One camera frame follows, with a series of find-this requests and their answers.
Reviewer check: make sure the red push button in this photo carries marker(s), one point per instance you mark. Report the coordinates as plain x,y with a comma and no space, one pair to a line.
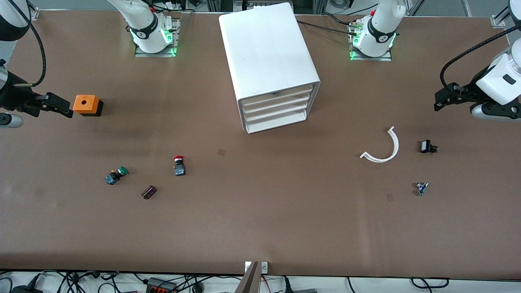
179,166

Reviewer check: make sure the white plastic drawer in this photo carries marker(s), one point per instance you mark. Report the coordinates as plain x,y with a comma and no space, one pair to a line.
279,106
279,123
279,114
276,97

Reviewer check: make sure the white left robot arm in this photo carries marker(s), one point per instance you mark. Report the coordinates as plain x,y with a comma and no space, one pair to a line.
378,26

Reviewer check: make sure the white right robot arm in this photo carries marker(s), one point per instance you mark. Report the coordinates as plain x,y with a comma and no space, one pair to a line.
142,22

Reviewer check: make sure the green push button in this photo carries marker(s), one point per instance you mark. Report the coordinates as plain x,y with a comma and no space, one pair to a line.
116,175

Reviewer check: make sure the white plastic drawer cabinet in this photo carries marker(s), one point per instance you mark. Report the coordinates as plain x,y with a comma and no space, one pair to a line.
264,44

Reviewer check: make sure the orange box with black base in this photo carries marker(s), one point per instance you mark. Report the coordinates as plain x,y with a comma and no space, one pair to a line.
85,104

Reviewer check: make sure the small black clip component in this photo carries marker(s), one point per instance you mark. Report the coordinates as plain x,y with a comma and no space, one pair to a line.
426,146

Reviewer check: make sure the white curved plastic strip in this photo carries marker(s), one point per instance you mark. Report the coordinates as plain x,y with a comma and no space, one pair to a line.
394,148

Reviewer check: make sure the small blue electronic component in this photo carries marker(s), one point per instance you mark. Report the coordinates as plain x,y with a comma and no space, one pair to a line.
421,189

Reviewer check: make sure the dark maroon electronic component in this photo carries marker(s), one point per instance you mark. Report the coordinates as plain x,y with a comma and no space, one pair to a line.
149,192

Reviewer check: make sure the black power adapter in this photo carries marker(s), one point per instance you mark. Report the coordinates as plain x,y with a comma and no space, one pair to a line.
26,288

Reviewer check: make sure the black orange power strip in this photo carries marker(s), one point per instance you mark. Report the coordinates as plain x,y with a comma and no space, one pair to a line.
160,285

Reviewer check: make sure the aluminium corner bracket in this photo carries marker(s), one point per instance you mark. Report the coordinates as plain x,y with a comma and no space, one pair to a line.
500,18

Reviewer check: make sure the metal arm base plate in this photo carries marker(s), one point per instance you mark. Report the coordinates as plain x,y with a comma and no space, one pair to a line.
176,40
370,58

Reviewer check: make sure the camera mount post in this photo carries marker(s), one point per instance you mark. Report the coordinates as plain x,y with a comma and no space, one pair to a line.
249,280

